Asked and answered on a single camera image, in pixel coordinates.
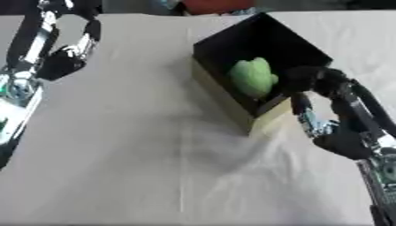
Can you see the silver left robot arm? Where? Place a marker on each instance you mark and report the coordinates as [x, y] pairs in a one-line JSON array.
[[15, 97]]

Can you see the red object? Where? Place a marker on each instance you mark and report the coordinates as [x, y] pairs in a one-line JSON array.
[[216, 6]]

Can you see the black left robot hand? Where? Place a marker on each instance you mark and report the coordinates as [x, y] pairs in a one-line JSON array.
[[58, 63]]

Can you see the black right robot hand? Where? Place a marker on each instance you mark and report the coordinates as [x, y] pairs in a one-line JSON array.
[[345, 117]]

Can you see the tan box with black inside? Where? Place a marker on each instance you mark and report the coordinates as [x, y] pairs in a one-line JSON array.
[[247, 67]]

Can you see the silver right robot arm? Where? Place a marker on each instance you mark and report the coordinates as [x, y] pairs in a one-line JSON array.
[[384, 182]]

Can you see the green soft toy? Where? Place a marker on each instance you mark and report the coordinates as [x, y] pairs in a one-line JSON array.
[[252, 77]]

